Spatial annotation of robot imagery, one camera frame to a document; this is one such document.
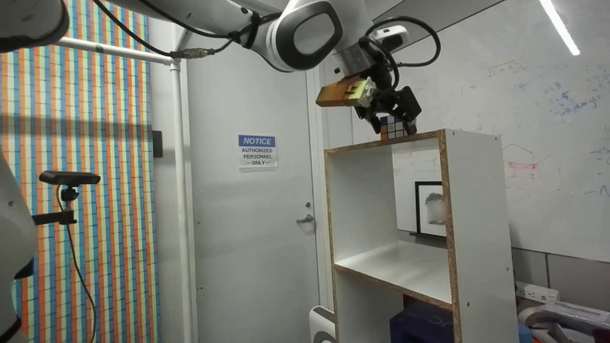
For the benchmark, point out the wrist mounted camera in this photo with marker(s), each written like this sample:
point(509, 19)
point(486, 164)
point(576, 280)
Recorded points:
point(391, 36)

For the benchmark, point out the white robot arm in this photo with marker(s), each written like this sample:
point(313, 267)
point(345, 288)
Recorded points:
point(299, 36)

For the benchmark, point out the black camera on stand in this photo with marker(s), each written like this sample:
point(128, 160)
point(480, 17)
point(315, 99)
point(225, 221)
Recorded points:
point(67, 185)

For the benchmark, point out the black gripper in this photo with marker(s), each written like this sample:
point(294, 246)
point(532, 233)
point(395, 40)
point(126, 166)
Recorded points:
point(398, 103)

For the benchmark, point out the blue white notice sign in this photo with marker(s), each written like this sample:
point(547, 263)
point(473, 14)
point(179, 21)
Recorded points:
point(257, 151)

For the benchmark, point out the framed portrait picture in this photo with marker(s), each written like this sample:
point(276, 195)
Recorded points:
point(429, 208)

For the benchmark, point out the silver door handle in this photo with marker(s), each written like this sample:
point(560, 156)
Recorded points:
point(307, 219)

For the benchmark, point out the white shelf cabinet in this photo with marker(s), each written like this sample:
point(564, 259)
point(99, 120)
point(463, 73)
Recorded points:
point(379, 261)

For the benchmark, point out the multicoloured Rubik's cube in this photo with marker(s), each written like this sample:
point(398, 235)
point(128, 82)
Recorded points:
point(395, 128)

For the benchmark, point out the dark blue box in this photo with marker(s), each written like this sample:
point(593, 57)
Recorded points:
point(421, 322)

